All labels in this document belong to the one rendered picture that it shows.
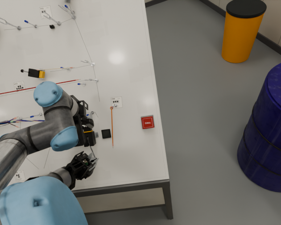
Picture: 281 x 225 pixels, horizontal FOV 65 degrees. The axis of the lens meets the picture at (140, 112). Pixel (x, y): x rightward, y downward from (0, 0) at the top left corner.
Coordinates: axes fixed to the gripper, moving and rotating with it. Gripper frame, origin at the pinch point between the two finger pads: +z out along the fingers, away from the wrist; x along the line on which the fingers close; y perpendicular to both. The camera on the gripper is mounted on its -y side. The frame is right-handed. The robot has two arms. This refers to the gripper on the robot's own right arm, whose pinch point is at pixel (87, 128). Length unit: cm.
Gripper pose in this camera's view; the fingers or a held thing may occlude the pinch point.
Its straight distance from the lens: 96.3
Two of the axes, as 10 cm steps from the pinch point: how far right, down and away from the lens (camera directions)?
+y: -1.0, -9.5, 3.1
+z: 1.0, 3.0, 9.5
